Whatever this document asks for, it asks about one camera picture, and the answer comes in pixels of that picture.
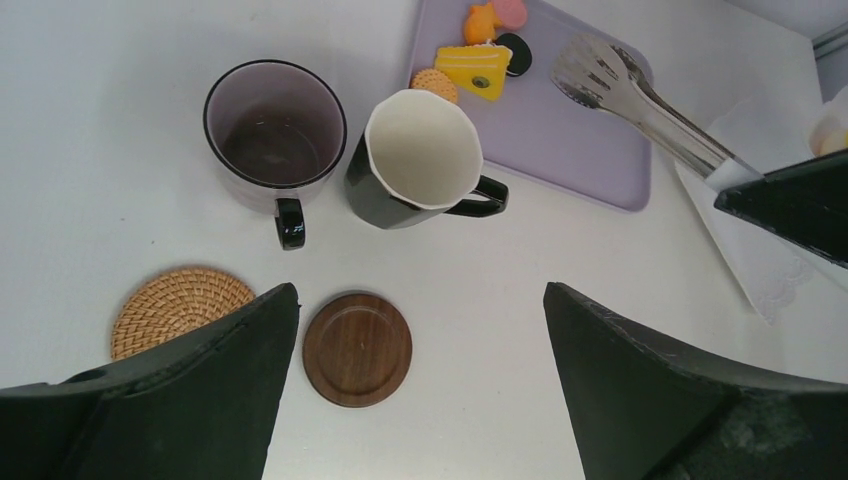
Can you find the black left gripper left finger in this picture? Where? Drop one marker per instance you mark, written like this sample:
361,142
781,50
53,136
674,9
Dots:
200,406

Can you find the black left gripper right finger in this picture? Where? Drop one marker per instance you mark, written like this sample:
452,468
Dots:
645,405

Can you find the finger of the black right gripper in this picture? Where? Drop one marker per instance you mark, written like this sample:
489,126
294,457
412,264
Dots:
804,204

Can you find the white three tier stand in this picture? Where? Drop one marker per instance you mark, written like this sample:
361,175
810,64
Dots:
768,269

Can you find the dark wooden round coaster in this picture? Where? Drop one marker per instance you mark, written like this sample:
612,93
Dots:
357,350

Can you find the steel white serving tongs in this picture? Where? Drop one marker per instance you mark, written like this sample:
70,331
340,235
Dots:
603,76

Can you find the purple mug black handle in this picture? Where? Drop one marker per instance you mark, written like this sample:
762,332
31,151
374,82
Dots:
277,131

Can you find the black mug white inside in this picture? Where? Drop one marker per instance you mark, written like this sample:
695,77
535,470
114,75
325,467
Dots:
420,156

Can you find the yellow cheese cake wedge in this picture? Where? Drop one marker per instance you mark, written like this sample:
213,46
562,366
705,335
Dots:
479,69

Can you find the white chocolate drizzled donut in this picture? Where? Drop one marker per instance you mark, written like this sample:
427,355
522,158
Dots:
828,136

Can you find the woven rattan coaster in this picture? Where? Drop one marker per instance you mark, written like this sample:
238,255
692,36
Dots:
174,303

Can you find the lavender serving tray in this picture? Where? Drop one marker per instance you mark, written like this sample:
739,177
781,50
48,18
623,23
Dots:
535,131

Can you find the black sandwich cookie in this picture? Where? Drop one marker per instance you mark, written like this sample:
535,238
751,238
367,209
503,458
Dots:
521,59

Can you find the pink macaron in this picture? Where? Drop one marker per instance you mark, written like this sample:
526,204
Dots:
510,14

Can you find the orange star cookie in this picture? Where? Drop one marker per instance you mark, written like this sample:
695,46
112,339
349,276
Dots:
481,24

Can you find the round waffle biscuit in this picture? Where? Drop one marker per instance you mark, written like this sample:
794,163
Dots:
436,82

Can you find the aluminium frame post right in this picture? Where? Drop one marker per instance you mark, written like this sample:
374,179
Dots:
830,42

